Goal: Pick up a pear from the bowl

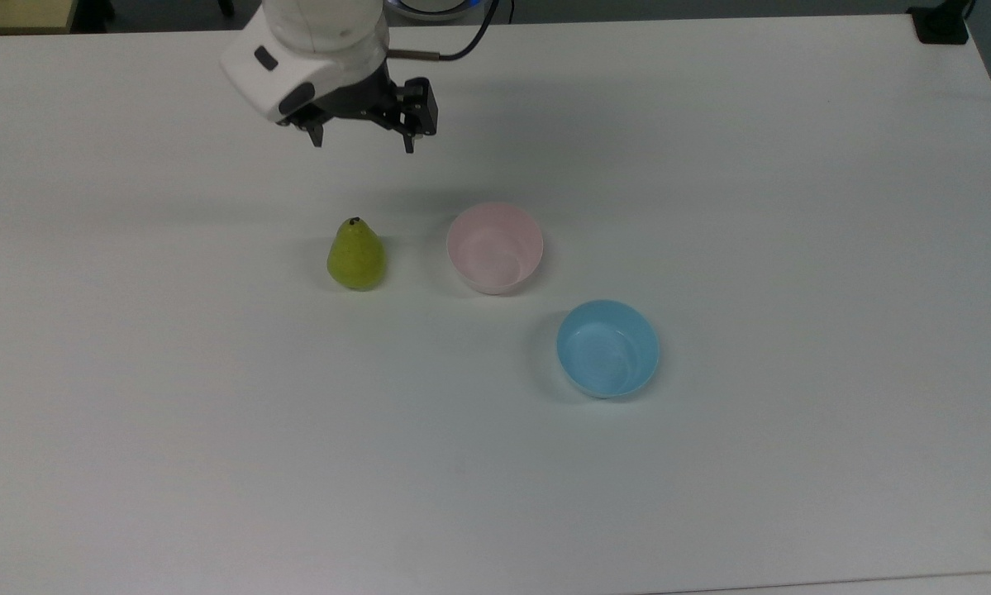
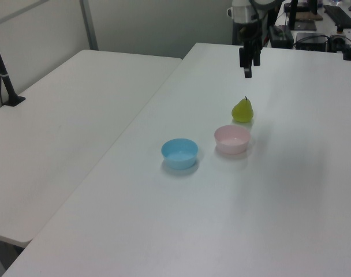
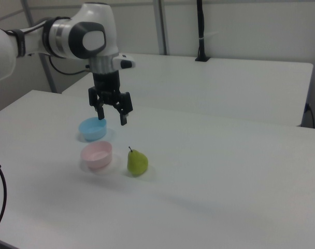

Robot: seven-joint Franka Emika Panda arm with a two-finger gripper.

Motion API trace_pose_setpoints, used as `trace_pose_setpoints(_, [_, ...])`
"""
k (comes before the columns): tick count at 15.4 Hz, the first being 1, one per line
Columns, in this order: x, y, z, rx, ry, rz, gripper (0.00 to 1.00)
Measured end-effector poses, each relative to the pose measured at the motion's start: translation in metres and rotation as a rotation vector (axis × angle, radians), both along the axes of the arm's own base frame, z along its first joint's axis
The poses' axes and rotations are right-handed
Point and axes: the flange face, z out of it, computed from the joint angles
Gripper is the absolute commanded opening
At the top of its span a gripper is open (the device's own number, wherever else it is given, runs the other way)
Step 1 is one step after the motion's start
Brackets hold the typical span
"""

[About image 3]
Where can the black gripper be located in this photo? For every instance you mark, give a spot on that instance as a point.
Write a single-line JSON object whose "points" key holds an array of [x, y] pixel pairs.
{"points": [[107, 84]]}

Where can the green pear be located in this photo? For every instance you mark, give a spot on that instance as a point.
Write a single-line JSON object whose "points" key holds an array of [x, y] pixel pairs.
{"points": [[137, 163]]}

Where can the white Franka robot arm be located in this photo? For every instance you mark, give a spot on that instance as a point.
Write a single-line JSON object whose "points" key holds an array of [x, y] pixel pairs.
{"points": [[69, 36]]}

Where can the blue plastic bowl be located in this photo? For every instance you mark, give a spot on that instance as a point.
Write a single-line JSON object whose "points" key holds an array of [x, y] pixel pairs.
{"points": [[92, 131]]}

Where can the pink plastic bowl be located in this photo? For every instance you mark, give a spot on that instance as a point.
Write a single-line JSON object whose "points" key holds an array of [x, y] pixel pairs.
{"points": [[96, 158]]}

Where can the black pole with clamp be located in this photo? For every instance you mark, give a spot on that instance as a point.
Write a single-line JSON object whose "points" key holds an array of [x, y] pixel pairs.
{"points": [[201, 26]]}

